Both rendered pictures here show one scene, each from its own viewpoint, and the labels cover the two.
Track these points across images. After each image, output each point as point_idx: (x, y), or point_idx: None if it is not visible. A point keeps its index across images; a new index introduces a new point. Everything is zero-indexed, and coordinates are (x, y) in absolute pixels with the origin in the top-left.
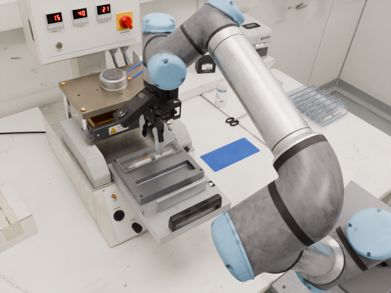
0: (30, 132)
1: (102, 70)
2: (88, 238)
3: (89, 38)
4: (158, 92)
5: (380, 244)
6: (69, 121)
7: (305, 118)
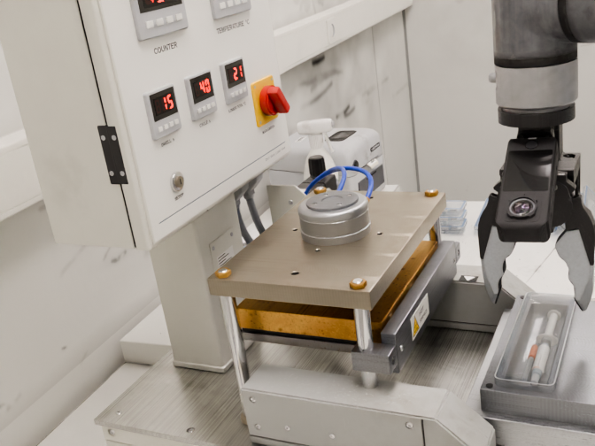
0: None
1: (235, 243)
2: None
3: (220, 154)
4: (553, 134)
5: None
6: (264, 375)
7: (553, 237)
